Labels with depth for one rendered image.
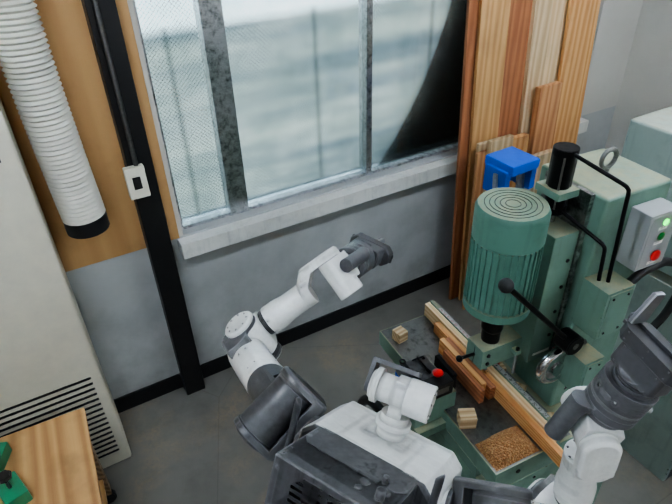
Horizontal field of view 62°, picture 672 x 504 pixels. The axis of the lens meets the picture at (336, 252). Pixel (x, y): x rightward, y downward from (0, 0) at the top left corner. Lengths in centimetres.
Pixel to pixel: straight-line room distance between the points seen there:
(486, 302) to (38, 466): 159
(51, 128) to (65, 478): 115
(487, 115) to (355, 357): 143
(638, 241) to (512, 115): 176
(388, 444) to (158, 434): 198
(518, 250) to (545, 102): 191
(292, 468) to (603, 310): 92
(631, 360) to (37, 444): 194
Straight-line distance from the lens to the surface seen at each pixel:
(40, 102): 204
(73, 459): 223
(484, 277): 142
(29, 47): 200
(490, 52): 291
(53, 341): 232
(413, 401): 98
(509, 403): 167
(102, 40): 211
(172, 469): 275
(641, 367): 96
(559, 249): 148
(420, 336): 187
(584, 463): 105
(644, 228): 152
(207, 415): 289
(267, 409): 110
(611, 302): 153
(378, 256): 144
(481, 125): 299
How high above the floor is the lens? 217
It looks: 34 degrees down
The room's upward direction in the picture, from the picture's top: 2 degrees counter-clockwise
